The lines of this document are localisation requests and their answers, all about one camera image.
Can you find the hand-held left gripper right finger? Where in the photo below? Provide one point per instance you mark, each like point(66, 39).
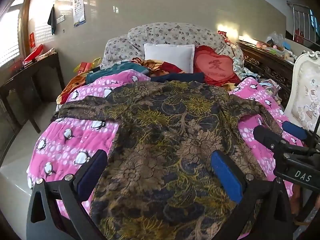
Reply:
point(226, 177)

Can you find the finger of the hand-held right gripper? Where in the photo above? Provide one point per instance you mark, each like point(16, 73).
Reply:
point(295, 130)
point(265, 136)

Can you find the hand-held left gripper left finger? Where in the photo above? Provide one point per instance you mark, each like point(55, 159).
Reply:
point(91, 172)

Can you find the brown floral patterned garment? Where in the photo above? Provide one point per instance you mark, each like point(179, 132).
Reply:
point(162, 142)

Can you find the pile of pale clothes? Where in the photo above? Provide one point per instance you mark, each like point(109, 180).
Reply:
point(271, 90)

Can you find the pink penguin print blanket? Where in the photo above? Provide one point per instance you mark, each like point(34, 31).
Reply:
point(67, 140)

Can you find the white ornate chair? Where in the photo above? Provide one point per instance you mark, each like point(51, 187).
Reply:
point(306, 90)

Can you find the carved dark wood cabinet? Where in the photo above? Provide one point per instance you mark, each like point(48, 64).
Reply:
point(267, 67)

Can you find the red heart cushion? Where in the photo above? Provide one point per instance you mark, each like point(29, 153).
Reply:
point(215, 66)

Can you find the clear plastic bag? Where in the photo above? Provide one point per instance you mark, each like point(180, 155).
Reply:
point(275, 38)

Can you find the navy cloth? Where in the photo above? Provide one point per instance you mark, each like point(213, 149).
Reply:
point(180, 77)

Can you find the teal cloth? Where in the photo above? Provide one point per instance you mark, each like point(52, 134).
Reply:
point(117, 71)

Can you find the yellow and red bag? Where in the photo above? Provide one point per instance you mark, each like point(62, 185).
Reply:
point(85, 67)

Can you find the dark wooden side table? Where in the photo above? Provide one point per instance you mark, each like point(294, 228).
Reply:
point(30, 80)

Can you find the metal railing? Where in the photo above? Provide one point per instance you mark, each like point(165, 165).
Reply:
point(303, 17)

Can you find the white square pillow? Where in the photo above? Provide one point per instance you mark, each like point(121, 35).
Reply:
point(170, 56)

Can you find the red and gold cloth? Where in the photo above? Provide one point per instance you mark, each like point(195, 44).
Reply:
point(160, 66)

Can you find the beige cloth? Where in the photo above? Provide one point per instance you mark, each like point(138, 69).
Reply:
point(47, 53)

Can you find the red box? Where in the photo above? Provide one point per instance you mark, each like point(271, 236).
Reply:
point(33, 53)

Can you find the large grey floral pillow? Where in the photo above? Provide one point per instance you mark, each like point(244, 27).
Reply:
point(175, 33)

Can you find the dark hanging cloth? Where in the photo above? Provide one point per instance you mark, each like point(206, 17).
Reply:
point(52, 20)

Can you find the window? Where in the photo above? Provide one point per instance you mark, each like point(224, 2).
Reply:
point(10, 35)

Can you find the red wall sign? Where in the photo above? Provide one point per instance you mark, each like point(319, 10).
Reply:
point(32, 40)

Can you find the wall chart poster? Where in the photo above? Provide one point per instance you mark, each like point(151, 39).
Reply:
point(79, 8)

